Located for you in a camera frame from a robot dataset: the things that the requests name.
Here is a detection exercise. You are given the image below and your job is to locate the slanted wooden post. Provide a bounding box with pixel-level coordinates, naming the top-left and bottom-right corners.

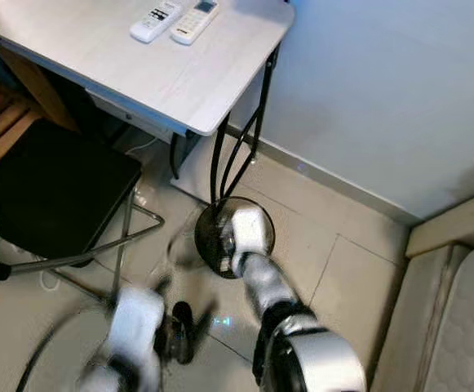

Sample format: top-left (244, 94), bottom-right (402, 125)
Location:
top-left (0, 37), bottom-right (78, 123)

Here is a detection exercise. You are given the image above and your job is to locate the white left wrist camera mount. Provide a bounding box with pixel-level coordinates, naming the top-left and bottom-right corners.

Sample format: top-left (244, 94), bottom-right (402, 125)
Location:
top-left (104, 286), bottom-right (166, 385)

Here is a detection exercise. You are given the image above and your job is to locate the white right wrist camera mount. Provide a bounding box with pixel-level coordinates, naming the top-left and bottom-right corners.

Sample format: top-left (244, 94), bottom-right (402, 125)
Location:
top-left (227, 207), bottom-right (272, 277)

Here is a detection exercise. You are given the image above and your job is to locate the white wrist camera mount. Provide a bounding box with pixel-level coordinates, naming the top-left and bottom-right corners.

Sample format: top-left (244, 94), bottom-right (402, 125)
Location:
top-left (227, 207), bottom-right (272, 277)
top-left (104, 286), bottom-right (166, 385)

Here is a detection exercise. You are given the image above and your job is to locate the white desk with black legs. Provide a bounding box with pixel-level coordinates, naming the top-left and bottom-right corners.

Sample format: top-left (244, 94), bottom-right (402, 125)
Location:
top-left (0, 0), bottom-right (296, 205)

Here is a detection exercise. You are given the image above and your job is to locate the black folding chair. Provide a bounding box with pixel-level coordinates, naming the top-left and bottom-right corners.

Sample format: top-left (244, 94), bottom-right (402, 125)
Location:
top-left (0, 118), bottom-right (166, 299)

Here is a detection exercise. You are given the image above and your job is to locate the white remote with dark buttons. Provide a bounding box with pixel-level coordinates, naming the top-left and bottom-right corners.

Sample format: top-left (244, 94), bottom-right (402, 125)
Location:
top-left (129, 0), bottom-right (184, 44)

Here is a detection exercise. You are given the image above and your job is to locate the white remote with grey display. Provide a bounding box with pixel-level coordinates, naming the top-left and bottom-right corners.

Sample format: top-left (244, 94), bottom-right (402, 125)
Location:
top-left (170, 0), bottom-right (221, 46)

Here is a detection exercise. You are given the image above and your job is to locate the black mesh waste bin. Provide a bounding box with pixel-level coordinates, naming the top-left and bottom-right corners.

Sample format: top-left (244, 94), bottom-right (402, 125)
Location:
top-left (193, 196), bottom-right (274, 280)

